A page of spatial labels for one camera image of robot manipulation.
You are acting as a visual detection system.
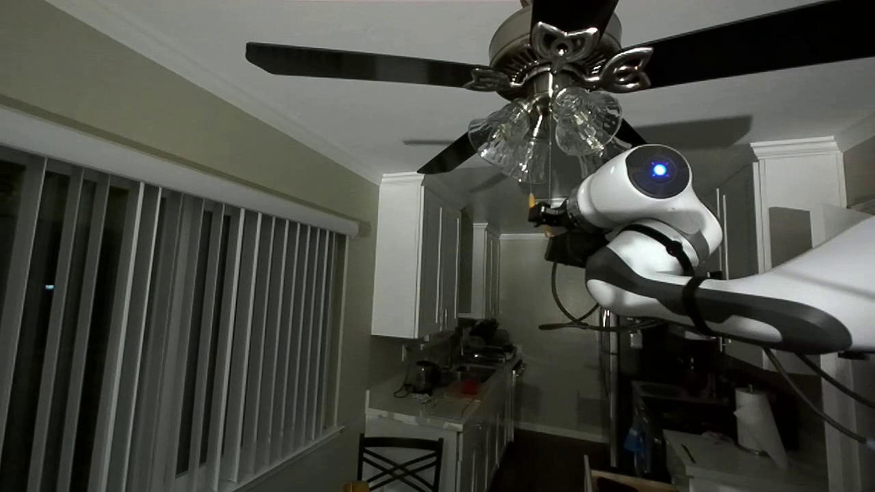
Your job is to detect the white upper kitchen cabinet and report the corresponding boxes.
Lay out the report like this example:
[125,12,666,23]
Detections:
[370,169,428,341]

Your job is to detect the brass-tipped pull cord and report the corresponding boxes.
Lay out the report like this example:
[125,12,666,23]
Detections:
[520,177,554,214]

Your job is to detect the white paper bag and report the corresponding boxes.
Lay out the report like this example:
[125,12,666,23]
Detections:
[729,386,789,471]

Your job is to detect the long dark fan blade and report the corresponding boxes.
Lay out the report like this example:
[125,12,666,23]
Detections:
[609,118,647,151]
[527,0,623,35]
[636,0,875,94]
[416,125,487,177]
[243,40,487,94]

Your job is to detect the stainless steel refrigerator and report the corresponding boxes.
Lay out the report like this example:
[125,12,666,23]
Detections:
[597,308,676,471]

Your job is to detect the wooden chair back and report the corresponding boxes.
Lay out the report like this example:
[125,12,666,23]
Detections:
[580,453,655,492]

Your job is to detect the clear glass lamp shade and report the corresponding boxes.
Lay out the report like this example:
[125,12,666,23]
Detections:
[521,133,597,206]
[550,87,634,166]
[464,101,547,184]

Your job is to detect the dark kettle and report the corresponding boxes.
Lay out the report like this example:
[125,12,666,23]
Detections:
[401,357,446,396]

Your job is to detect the white kitchen counter unit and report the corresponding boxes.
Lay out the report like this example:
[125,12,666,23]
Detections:
[364,360,524,492]

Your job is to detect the silver ceiling fan motor housing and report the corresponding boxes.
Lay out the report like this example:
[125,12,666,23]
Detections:
[464,0,655,99]

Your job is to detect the grey braided robot cable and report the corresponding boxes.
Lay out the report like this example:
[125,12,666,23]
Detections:
[759,341,875,450]

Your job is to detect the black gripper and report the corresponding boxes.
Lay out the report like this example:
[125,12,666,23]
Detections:
[524,193,612,270]

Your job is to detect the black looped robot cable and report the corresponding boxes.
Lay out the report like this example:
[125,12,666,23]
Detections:
[535,259,631,334]

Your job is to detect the white vertical window blinds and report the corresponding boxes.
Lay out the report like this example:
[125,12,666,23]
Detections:
[0,146,353,492]

